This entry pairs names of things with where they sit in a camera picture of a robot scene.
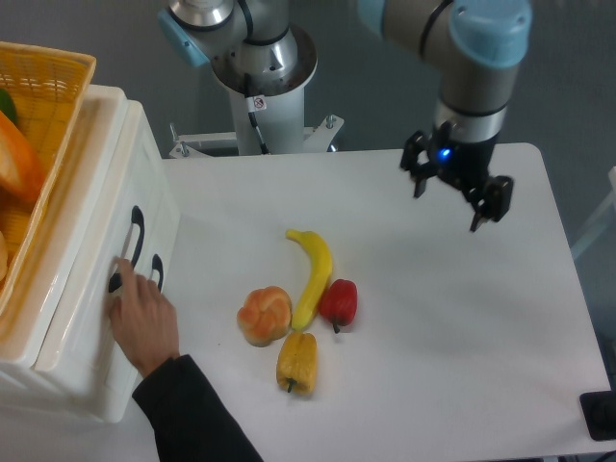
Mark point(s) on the black sleeved forearm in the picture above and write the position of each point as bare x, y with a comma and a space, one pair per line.
189, 421

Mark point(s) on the white drawer cabinet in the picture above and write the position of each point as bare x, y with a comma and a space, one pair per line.
62, 231

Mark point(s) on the person's hand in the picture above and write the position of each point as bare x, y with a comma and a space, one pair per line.
143, 321

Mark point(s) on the white drawer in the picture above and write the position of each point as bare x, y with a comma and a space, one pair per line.
134, 218

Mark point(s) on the yellow wicker basket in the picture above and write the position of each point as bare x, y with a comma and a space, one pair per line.
48, 87

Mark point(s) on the yellow bell pepper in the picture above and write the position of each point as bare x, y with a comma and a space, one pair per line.
297, 364

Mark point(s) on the round braided bread roll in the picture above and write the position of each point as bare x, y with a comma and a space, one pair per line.
265, 316

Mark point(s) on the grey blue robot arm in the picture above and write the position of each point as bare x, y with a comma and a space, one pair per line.
477, 46

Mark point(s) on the yellow banana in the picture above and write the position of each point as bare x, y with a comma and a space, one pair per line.
321, 263

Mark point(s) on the lower drawer black handle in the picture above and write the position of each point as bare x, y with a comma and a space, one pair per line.
157, 271

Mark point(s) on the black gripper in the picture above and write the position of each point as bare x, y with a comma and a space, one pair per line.
464, 166

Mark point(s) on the black device at table edge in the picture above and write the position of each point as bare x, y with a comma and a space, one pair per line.
598, 410

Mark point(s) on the green vegetable in basket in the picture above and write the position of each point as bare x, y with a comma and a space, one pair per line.
7, 106

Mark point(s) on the red bell pepper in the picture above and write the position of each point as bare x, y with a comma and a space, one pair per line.
339, 304

